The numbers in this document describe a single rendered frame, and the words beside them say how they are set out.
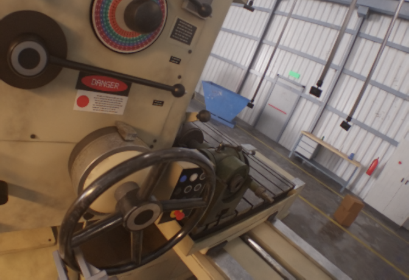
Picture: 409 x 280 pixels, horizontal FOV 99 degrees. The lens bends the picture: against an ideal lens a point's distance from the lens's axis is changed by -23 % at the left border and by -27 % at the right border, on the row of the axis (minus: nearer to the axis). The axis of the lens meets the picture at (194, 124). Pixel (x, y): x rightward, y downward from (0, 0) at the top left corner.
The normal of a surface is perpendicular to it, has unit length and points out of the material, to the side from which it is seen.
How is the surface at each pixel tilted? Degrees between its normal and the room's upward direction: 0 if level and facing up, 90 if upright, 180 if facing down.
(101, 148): 34
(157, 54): 90
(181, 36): 90
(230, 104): 90
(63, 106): 90
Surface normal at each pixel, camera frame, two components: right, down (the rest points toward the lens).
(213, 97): -0.31, 0.17
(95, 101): 0.62, 0.47
